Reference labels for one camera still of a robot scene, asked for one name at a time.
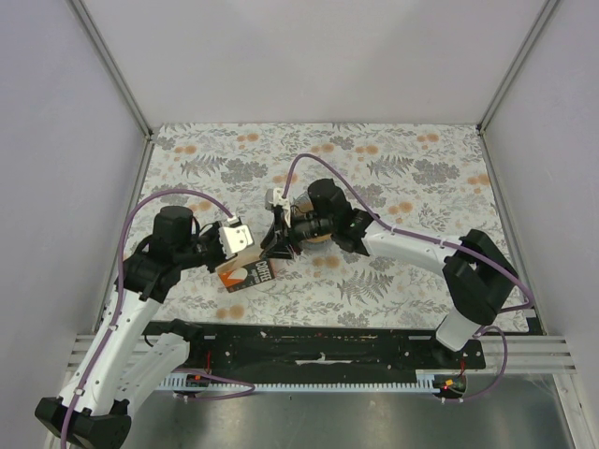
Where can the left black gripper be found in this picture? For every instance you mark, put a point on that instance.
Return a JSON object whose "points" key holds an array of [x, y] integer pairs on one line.
{"points": [[213, 232]]}

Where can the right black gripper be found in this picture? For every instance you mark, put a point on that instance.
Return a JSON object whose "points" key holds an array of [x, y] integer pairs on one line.
{"points": [[278, 240]]}

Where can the orange black coffee filter box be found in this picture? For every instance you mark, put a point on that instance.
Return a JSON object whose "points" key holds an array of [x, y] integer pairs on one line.
{"points": [[245, 270]]}

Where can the clear glass coffee server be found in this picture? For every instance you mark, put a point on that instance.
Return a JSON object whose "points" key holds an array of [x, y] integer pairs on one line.
{"points": [[301, 206]]}

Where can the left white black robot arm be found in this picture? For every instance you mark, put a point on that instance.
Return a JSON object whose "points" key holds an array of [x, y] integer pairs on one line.
{"points": [[96, 407]]}

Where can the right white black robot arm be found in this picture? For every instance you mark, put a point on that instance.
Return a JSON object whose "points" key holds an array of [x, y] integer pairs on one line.
{"points": [[478, 277]]}

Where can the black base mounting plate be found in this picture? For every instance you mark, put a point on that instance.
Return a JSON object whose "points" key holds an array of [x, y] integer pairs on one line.
{"points": [[246, 350]]}

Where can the floral patterned table mat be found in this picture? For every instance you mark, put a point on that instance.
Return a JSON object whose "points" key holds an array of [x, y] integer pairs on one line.
{"points": [[429, 178]]}

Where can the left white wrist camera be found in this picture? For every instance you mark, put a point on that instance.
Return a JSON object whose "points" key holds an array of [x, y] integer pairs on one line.
{"points": [[235, 236]]}

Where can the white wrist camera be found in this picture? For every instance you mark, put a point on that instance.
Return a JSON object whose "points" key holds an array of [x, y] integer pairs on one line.
{"points": [[235, 236], [274, 198]]}

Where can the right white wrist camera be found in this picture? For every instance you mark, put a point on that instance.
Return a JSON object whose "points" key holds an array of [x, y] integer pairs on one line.
{"points": [[274, 198]]}

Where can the white slotted cable duct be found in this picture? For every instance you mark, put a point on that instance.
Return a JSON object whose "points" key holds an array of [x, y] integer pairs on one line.
{"points": [[424, 383]]}

